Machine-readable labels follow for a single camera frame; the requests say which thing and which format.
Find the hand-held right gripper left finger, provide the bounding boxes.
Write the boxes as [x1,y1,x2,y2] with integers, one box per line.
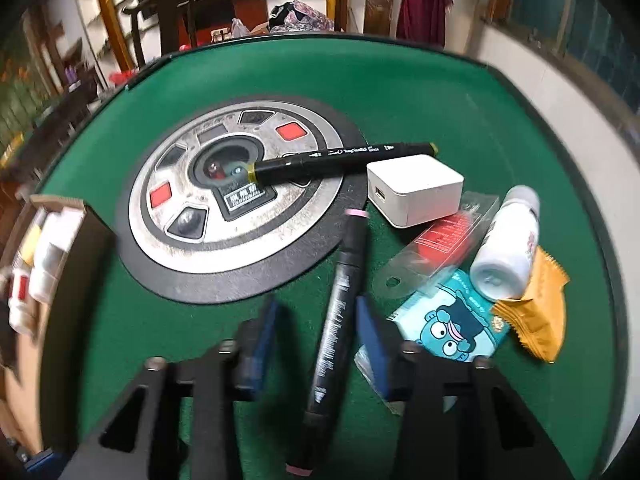
[60,296,281,480]

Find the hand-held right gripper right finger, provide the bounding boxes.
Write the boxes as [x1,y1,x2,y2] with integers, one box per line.
[355,296,576,480]

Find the black marker with pink caps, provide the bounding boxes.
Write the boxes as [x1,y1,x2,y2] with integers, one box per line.
[286,207,371,477]

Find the brown cardboard box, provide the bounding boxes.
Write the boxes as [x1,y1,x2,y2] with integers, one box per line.
[0,194,118,461]

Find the white bottle with red label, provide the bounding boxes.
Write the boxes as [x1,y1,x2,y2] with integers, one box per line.
[7,265,41,335]

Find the teal cartoon tissue packet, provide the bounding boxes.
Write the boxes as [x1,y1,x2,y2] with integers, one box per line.
[354,267,507,416]

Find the clear packet with red content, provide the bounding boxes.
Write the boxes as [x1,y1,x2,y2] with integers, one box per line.
[372,192,502,306]

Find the round table control panel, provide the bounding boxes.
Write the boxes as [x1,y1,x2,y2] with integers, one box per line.
[116,94,368,305]

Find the yellow snack packet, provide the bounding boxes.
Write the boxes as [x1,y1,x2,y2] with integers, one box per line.
[491,297,568,365]
[520,246,572,311]

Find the white plastic bottle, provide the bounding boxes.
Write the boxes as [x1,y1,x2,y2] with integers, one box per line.
[470,185,542,301]

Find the white charger block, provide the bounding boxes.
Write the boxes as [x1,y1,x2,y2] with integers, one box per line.
[366,155,465,229]

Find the black marker with yellow caps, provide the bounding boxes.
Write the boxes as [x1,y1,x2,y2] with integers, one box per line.
[247,142,441,186]

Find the floral cloth pile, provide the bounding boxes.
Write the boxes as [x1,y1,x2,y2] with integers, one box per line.
[269,0,337,37]

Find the red wooden cabinet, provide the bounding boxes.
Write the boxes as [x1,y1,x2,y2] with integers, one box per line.
[179,0,267,47]

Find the dark wooden chair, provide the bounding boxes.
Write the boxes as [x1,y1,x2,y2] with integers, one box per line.
[122,0,202,69]

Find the maroon hanging cloth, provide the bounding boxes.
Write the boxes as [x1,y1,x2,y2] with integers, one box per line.
[396,0,454,49]

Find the golden curved wooden frame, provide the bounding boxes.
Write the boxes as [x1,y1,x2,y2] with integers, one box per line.
[90,0,139,72]

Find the window with wooden frame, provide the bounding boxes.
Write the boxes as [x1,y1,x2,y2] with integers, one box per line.
[479,0,640,117]

